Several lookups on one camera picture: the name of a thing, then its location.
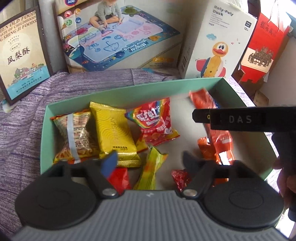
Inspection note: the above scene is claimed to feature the small red snack packet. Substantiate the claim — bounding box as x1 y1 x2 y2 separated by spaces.
107 167 131 195

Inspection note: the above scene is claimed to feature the dark red foil wrapper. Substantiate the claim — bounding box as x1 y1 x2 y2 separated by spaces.
171 169 223 192

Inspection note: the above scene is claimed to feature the orange snack pouch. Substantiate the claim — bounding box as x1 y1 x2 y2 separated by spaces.
197 137 235 165

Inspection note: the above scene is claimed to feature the tall orange snack bag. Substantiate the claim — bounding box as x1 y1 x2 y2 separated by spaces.
189 88 233 154

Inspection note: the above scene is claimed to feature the yellow Hsun cake packet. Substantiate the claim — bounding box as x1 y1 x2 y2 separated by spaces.
90 102 142 168

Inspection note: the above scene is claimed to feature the orange noodle snack bag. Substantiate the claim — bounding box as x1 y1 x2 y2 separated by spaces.
50 109 99 164

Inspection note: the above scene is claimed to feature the yellow green snack stick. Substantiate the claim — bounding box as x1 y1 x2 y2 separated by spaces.
133 147 168 190

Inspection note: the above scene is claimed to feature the Skittles rainbow candy bag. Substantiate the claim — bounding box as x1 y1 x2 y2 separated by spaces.
125 97 180 149

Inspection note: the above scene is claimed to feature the person's right hand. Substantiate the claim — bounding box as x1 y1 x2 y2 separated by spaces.
272 157 295 208

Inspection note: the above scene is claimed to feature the mint green cardboard box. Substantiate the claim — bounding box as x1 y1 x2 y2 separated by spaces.
40 78 277 189

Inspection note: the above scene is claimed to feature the red gift bag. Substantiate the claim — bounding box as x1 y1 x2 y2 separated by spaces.
240 11 291 83

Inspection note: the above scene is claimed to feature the roly-poly duck toy box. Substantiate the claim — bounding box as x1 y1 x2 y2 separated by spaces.
179 0 257 79

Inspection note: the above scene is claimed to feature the purple striped tablecloth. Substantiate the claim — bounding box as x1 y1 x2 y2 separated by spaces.
0 68 255 235

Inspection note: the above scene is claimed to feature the framed pineapple cake box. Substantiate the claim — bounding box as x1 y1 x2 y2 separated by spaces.
1 6 54 105

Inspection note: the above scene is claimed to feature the kids drawing mat box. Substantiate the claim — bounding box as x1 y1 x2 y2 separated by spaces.
55 1 185 73

